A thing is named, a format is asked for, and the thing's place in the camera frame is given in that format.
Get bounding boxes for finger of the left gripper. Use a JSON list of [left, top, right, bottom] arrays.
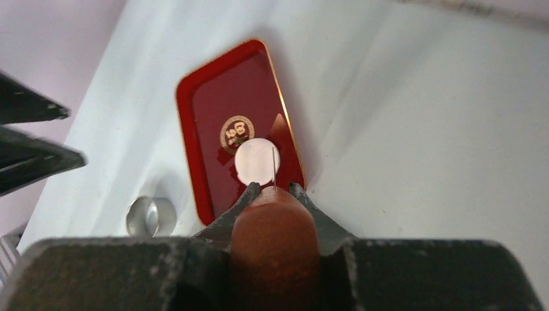
[[1, 126, 87, 196], [1, 72, 70, 125]]

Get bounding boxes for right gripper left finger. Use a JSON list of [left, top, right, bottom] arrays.
[[0, 182, 262, 311]]

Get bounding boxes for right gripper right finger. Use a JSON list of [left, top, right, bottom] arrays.
[[289, 183, 543, 310]]

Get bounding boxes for small metal cup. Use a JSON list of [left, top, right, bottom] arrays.
[[125, 196, 177, 238]]

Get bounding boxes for rectangular red tray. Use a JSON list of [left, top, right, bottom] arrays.
[[175, 38, 307, 225]]

